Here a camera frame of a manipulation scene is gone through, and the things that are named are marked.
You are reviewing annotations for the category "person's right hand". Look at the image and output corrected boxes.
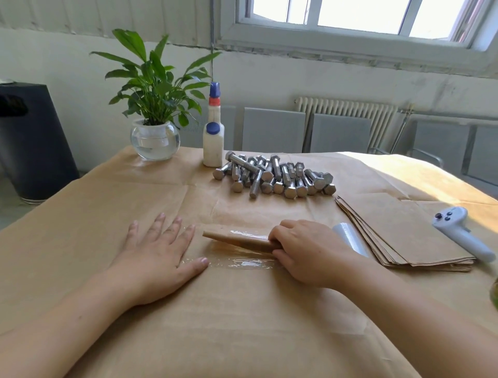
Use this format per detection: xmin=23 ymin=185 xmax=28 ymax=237
xmin=268 ymin=219 xmax=367 ymax=291

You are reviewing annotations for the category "person's left hand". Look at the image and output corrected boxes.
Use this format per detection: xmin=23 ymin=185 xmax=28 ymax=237
xmin=109 ymin=214 xmax=210 ymax=306

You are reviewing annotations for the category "white cling film roll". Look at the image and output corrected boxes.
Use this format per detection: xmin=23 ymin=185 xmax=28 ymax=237
xmin=333 ymin=222 xmax=371 ymax=258

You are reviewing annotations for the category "clear cling film sheet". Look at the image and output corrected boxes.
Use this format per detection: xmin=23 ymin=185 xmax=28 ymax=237
xmin=187 ymin=226 xmax=281 ymax=271

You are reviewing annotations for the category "pile of steel bolts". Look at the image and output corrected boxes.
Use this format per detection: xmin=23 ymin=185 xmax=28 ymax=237
xmin=213 ymin=151 xmax=337 ymax=199

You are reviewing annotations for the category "stack of brown paper sheets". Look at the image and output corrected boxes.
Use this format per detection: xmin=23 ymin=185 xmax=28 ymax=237
xmin=335 ymin=192 xmax=476 ymax=273

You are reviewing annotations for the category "person's right forearm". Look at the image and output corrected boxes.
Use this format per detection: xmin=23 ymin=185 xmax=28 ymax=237
xmin=335 ymin=261 xmax=498 ymax=378

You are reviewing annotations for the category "person's left forearm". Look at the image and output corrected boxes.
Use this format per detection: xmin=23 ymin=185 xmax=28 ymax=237
xmin=0 ymin=273 xmax=149 ymax=378

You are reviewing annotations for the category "large brown paper table cover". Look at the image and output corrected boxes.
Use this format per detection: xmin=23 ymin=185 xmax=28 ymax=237
xmin=0 ymin=146 xmax=498 ymax=378

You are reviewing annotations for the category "grey chair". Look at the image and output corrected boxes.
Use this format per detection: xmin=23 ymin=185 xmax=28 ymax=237
xmin=405 ymin=120 xmax=472 ymax=176
xmin=310 ymin=114 xmax=373 ymax=154
xmin=181 ymin=105 xmax=238 ymax=151
xmin=242 ymin=107 xmax=308 ymax=154
xmin=467 ymin=125 xmax=498 ymax=188

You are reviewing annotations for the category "round glass vase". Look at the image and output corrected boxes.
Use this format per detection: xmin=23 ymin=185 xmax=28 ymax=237
xmin=130 ymin=119 xmax=182 ymax=162

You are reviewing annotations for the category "white glue bottle blue cap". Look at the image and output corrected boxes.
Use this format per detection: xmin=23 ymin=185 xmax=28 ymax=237
xmin=202 ymin=82 xmax=226 ymax=168

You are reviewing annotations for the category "white handheld controller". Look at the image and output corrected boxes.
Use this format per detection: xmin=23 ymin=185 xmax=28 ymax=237
xmin=433 ymin=206 xmax=496 ymax=263

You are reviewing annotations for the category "white radiator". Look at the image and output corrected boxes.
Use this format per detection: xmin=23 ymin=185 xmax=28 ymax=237
xmin=294 ymin=96 xmax=398 ymax=153

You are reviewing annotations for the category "black trash bin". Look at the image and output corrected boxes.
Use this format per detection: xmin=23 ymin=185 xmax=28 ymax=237
xmin=0 ymin=82 xmax=79 ymax=205

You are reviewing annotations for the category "green leafy plant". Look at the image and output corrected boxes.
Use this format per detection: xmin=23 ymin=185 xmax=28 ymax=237
xmin=90 ymin=29 xmax=223 ymax=127

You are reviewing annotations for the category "white framed window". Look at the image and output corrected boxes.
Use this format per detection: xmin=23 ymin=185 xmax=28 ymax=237
xmin=218 ymin=0 xmax=498 ymax=76

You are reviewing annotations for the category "white vertical blind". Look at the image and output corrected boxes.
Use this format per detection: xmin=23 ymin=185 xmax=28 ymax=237
xmin=0 ymin=0 xmax=223 ymax=48

